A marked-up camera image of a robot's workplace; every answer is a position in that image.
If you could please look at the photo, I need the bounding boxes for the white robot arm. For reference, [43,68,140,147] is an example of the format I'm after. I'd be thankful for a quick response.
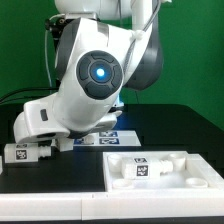
[14,0,171,143]

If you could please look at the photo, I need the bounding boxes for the black cables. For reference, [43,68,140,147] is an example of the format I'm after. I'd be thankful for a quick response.
[0,87,61,105]

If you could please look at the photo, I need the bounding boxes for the white tag sheet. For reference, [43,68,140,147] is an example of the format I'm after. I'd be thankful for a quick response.
[74,130,141,146]

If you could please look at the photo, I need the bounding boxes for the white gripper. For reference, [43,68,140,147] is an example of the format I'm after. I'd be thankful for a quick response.
[13,99,70,144]

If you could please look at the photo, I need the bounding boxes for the black camera on stand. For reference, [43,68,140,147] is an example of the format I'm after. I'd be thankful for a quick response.
[44,14,73,88]

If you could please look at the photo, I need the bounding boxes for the white L-shaped fence wall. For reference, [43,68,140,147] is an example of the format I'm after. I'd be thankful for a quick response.
[0,153,224,222]

